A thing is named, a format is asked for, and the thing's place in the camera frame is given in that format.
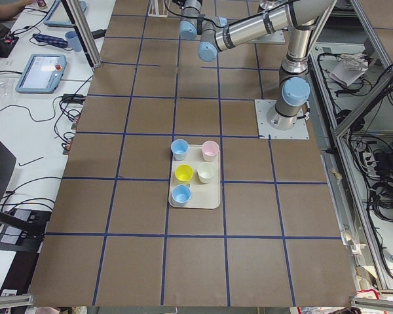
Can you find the yellow cup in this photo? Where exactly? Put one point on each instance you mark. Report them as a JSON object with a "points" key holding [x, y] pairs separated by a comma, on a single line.
{"points": [[184, 174]]}

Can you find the blue cup at tray end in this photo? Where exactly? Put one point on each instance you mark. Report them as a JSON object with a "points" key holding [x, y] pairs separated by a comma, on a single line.
{"points": [[180, 195]]}

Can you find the far teach pendant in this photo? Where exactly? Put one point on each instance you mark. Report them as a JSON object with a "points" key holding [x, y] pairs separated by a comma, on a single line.
{"points": [[57, 16]]}

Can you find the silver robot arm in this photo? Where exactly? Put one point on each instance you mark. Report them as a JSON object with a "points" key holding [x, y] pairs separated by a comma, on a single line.
{"points": [[303, 20], [268, 4]]}

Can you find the white wire cup rack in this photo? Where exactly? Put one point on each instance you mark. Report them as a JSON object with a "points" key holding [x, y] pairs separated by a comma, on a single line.
{"points": [[158, 8]]}

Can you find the blue cup on desk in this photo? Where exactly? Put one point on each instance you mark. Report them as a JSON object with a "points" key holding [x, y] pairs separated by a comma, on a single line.
{"points": [[73, 41]]}

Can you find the blue cup near pink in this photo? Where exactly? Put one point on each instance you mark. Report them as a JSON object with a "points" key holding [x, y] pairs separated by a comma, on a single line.
{"points": [[179, 149]]}

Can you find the blue plaid folded umbrella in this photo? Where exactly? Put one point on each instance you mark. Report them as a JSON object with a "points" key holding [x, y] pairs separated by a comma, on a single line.
{"points": [[50, 40]]}

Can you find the cream plastic tray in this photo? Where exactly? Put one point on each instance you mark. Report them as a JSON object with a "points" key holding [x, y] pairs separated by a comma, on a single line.
{"points": [[204, 196]]}

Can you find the black allen key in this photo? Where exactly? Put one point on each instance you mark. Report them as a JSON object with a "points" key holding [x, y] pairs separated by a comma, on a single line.
{"points": [[22, 164]]}

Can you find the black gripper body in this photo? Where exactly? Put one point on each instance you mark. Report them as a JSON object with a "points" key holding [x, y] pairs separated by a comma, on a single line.
{"points": [[177, 1]]}

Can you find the black power adapter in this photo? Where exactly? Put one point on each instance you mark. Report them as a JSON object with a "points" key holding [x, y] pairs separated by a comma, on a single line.
{"points": [[99, 33]]}

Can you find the near teach pendant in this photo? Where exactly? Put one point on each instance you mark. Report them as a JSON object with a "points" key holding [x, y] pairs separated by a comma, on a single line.
{"points": [[42, 74]]}

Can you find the aluminium frame post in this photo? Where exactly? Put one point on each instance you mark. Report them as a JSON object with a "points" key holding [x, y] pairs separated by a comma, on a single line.
{"points": [[81, 27]]}

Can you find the pale green cup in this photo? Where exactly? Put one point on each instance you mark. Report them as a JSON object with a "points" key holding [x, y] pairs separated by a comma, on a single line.
{"points": [[205, 172]]}

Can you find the teach pendant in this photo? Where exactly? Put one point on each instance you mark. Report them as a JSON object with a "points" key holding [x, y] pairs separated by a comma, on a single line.
{"points": [[57, 16], [42, 74]]}

